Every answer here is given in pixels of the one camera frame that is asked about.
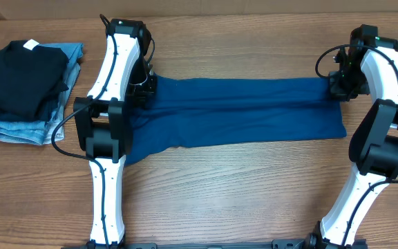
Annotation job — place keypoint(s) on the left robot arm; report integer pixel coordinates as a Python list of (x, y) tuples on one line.
[(103, 121)]

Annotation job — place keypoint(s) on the blue polo shirt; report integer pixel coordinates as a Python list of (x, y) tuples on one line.
[(202, 112)]

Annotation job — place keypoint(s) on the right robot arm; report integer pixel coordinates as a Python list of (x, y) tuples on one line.
[(367, 65)]

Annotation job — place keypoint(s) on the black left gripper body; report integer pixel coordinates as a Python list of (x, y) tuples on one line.
[(147, 85)]

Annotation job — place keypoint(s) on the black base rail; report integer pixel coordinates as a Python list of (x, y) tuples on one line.
[(275, 244)]

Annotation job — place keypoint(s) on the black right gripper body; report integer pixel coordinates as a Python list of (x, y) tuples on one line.
[(339, 87)]

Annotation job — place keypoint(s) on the folded dark blue garment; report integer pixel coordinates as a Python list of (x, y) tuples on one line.
[(24, 104)]

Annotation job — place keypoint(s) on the folded light blue jeans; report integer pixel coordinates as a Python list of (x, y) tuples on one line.
[(40, 132)]

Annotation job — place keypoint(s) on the folded black shirt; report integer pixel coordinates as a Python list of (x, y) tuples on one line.
[(38, 67)]

